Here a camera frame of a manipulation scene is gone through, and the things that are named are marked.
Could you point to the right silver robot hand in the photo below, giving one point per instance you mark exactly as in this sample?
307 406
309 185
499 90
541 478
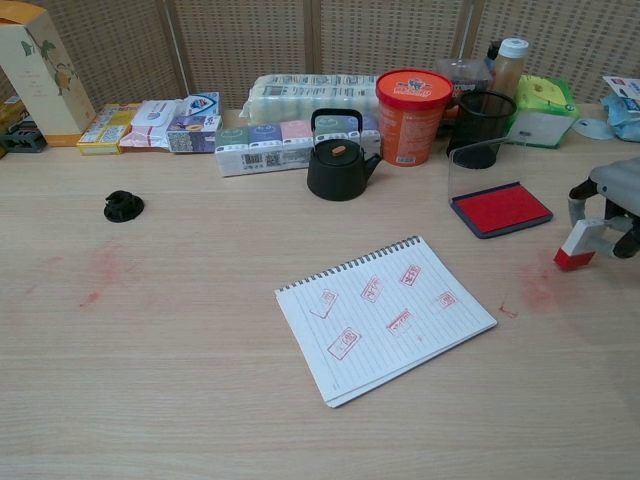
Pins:
622 195

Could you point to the white red stamp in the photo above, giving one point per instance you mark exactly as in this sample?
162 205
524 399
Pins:
575 247

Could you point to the spiral notepad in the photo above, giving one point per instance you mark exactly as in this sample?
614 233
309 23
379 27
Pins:
375 340

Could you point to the pale blue round disc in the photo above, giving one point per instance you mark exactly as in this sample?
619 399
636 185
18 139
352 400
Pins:
592 129

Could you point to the blue white wipes pack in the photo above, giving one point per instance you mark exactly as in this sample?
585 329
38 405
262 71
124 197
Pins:
622 107

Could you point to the green tissue pack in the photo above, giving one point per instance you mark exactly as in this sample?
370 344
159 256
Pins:
545 107

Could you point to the red ink pad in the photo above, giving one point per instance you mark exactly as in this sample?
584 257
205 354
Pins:
500 210

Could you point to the brown bottle white cap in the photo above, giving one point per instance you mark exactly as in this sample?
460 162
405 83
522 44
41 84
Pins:
507 70

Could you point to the dark bottle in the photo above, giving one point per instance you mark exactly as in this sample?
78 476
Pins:
492 55

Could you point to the orange cylindrical tub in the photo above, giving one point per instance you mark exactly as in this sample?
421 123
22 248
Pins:
410 120

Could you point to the black teapot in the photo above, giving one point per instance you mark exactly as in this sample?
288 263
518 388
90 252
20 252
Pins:
335 172

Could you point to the row of pastel boxes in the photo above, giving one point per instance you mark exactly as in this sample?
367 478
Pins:
260 145

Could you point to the wooden woven folding screen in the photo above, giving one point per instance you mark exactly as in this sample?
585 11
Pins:
250 40

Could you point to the blue white small box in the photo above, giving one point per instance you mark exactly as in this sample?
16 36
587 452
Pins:
200 105

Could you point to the purple small box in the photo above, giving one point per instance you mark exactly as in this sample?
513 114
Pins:
192 134

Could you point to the pink wet wipes pack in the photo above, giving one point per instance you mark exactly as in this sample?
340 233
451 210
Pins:
150 125

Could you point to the yellow flat box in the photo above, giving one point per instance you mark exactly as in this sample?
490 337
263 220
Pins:
105 130

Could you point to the tall cream orange box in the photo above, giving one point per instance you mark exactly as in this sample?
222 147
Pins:
40 85

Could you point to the small black rack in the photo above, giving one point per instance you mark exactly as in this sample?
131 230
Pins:
22 137

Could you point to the gold foil pack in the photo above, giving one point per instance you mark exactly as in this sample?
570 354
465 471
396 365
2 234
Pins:
9 112

